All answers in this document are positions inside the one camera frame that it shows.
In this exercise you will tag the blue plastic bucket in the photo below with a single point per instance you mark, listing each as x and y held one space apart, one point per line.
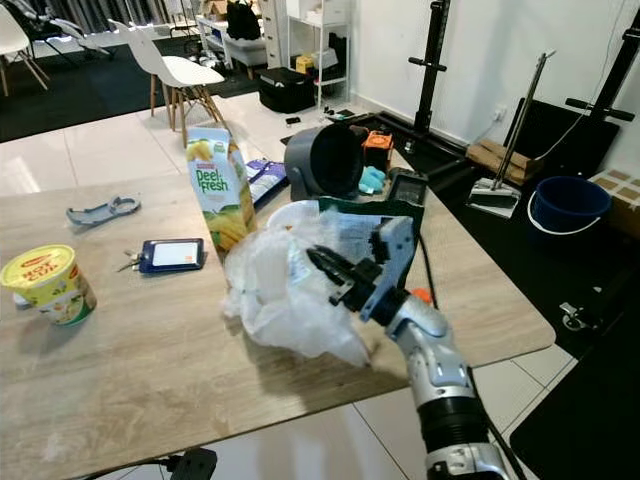
568 207

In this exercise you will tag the white plastic bag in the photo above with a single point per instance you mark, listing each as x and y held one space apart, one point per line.
285 300

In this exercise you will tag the black rubber floor mat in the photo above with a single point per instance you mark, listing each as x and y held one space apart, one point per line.
510 280

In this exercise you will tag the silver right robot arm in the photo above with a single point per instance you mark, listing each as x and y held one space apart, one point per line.
445 380

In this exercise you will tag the white chair wooden legs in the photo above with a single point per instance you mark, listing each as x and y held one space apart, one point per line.
175 72

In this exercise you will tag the black flat board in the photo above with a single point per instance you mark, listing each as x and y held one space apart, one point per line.
575 145

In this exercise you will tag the green snack packet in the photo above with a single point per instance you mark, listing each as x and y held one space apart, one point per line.
360 228

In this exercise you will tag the silver pole dustpan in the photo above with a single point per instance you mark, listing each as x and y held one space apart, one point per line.
492 197

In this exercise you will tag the light wooden table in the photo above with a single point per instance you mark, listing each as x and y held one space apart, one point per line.
150 370

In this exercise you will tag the dark grey round container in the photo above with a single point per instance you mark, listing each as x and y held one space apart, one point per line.
305 160

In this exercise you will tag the blue snack packet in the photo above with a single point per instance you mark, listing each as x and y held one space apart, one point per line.
265 180

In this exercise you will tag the black box device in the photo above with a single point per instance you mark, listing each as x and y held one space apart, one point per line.
410 187

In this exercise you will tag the dark floor rug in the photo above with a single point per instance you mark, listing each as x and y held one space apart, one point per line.
80 100

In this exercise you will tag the brown flat cardboard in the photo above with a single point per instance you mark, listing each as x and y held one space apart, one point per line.
488 155

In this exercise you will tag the white upholstered seat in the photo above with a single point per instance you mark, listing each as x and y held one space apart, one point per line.
210 35

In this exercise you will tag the yellow green juice carton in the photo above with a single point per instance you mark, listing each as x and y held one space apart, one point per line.
215 190

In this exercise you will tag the white shelf rack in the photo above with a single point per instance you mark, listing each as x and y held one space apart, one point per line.
315 8

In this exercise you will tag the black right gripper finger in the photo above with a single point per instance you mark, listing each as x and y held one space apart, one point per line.
332 266

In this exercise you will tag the black storage case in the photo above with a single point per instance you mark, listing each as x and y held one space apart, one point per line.
285 90

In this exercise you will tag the black backpack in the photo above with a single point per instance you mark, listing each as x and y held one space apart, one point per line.
242 20

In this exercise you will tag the yellow instant noodle cup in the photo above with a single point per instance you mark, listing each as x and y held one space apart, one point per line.
55 290

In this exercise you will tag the orange black small device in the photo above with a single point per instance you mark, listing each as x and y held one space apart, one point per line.
377 147

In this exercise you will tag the black wheeled base bar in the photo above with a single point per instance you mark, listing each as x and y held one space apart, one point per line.
575 318

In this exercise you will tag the white round plate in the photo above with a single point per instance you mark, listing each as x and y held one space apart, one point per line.
290 213

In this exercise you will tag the bunch of keys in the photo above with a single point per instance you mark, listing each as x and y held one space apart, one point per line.
128 262

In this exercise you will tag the teal small object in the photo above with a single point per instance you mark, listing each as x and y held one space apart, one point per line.
372 182

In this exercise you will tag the black stand pole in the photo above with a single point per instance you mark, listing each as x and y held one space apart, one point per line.
432 60
600 108

